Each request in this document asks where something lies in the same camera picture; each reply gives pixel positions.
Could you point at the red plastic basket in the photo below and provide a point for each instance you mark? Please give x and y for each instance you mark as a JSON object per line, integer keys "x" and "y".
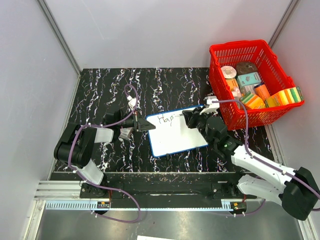
{"x": 233, "y": 111}

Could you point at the blue framed whiteboard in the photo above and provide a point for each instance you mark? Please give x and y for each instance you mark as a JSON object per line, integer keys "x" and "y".
{"x": 171, "y": 134}

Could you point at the green yellow sponge box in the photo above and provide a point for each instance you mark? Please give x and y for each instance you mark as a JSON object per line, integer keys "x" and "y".
{"x": 252, "y": 101}

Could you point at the white paper sheet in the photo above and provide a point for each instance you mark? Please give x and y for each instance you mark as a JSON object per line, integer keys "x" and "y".
{"x": 142, "y": 237}

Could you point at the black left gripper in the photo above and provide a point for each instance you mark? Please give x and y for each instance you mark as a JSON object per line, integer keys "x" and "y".
{"x": 140, "y": 124}

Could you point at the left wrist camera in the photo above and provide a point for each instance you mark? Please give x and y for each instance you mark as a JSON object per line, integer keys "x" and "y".
{"x": 132, "y": 102}

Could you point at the teal box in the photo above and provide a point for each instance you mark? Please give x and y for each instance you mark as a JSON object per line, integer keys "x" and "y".
{"x": 248, "y": 79}

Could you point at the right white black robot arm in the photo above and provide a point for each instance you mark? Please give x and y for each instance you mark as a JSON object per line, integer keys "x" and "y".
{"x": 294, "y": 189}

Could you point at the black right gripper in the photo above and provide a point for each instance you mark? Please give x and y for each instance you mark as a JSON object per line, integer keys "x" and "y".
{"x": 195, "y": 113}

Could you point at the aluminium rail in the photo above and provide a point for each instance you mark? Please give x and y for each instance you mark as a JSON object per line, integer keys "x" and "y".
{"x": 58, "y": 190}

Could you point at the yellow orange sponge pack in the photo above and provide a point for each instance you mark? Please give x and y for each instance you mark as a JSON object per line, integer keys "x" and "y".
{"x": 285, "y": 97}

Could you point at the orange pink package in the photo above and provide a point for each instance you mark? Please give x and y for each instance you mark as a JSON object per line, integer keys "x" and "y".
{"x": 233, "y": 84}

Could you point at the brown round item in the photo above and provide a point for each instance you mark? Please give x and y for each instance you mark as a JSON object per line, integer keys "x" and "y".
{"x": 245, "y": 67}

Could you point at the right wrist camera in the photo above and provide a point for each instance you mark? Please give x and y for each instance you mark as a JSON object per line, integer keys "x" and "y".
{"x": 211, "y": 105}

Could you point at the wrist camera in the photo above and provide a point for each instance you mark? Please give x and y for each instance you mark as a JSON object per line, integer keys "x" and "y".
{"x": 211, "y": 105}
{"x": 132, "y": 102}

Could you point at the orange cylinder package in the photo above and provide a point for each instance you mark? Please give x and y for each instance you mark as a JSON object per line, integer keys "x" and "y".
{"x": 262, "y": 91}

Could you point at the white grey box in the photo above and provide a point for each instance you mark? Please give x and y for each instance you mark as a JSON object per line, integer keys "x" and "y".
{"x": 248, "y": 88}

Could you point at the white slotted cable duct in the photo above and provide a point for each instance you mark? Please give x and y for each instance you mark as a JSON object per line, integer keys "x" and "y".
{"x": 105, "y": 205}

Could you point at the white tape roll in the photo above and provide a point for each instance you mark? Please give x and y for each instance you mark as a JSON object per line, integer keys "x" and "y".
{"x": 228, "y": 72}

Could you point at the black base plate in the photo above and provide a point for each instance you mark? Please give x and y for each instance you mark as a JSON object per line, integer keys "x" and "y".
{"x": 215, "y": 185}

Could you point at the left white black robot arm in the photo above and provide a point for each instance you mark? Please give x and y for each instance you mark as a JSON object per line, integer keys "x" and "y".
{"x": 75, "y": 146}

